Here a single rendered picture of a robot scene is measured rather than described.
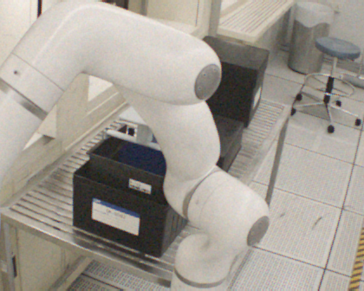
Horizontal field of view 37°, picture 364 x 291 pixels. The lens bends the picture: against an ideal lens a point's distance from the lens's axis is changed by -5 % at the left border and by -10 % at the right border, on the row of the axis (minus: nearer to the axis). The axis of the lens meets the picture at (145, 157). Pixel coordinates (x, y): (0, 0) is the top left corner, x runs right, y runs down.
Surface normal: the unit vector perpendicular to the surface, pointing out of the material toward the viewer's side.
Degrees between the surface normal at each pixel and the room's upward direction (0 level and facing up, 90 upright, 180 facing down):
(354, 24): 90
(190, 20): 90
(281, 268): 0
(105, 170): 90
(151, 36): 52
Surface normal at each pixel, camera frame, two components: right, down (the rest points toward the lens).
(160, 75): -0.03, 0.43
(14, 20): -0.43, 0.43
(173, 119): -0.13, 0.13
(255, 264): 0.08, -0.86
